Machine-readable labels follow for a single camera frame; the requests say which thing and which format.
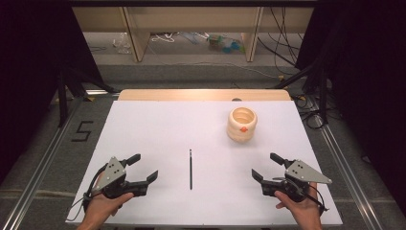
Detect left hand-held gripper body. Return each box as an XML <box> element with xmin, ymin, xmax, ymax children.
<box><xmin>94</xmin><ymin>155</ymin><xmax>150</xmax><ymax>199</ymax></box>

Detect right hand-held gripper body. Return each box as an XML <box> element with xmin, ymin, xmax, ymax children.
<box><xmin>260</xmin><ymin>158</ymin><xmax>333</xmax><ymax>203</ymax></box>

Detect cream ribbed pen holder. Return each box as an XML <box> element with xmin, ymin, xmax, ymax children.
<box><xmin>226</xmin><ymin>106</ymin><xmax>259</xmax><ymax>144</ymax></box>

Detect person's right hand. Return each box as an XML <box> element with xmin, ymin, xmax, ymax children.
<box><xmin>274</xmin><ymin>182</ymin><xmax>324</xmax><ymax>224</ymax></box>

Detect person's left hand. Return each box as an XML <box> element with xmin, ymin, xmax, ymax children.
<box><xmin>81</xmin><ymin>191</ymin><xmax>135</xmax><ymax>228</ymax></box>

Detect white table sheet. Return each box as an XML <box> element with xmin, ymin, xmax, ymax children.
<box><xmin>64</xmin><ymin>100</ymin><xmax>345</xmax><ymax>228</ymax></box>

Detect black metal stand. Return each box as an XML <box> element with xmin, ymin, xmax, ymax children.
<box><xmin>55</xmin><ymin>62</ymin><xmax>119</xmax><ymax>129</ymax></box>
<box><xmin>273</xmin><ymin>54</ymin><xmax>330</xmax><ymax>127</ymax></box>

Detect light wooden table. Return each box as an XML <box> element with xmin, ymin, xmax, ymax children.
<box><xmin>117</xmin><ymin>88</ymin><xmax>292</xmax><ymax>103</ymax></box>

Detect black curtain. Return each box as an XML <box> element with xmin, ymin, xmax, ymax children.
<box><xmin>295</xmin><ymin>0</ymin><xmax>406</xmax><ymax>215</ymax></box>
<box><xmin>0</xmin><ymin>0</ymin><xmax>106</xmax><ymax>186</ymax></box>

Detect clear plastic bag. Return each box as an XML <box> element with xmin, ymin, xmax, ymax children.
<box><xmin>111</xmin><ymin>32</ymin><xmax>133</xmax><ymax>56</ymax></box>

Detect pile of colourful plastic things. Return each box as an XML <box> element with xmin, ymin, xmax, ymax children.
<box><xmin>205</xmin><ymin>33</ymin><xmax>246</xmax><ymax>55</ymax></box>

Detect beige wooden desk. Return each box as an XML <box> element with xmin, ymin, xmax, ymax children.
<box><xmin>72</xmin><ymin>6</ymin><xmax>316</xmax><ymax>63</ymax></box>

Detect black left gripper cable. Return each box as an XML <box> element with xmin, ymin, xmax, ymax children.
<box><xmin>65</xmin><ymin>162</ymin><xmax>110</xmax><ymax>223</ymax></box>

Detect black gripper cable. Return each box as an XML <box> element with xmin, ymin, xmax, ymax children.
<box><xmin>65</xmin><ymin>162</ymin><xmax>110</xmax><ymax>223</ymax></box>
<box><xmin>304</xmin><ymin>182</ymin><xmax>330</xmax><ymax>216</ymax></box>

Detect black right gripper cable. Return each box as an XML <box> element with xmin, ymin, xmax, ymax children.
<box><xmin>304</xmin><ymin>182</ymin><xmax>330</xmax><ymax>216</ymax></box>

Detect aluminium floor rail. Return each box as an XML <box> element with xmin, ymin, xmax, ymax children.
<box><xmin>313</xmin><ymin>113</ymin><xmax>385</xmax><ymax>230</ymax></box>
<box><xmin>0</xmin><ymin>94</ymin><xmax>88</xmax><ymax>230</ymax></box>

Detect tangle of black floor cables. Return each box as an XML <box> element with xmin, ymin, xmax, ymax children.
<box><xmin>292</xmin><ymin>93</ymin><xmax>327</xmax><ymax>130</ymax></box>

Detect coiled white cord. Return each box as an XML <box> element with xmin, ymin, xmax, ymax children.
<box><xmin>150</xmin><ymin>32</ymin><xmax>180</xmax><ymax>44</ymax></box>

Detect bundle of hanging black cables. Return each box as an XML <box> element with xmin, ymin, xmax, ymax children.
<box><xmin>256</xmin><ymin>6</ymin><xmax>305</xmax><ymax>77</ymax></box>

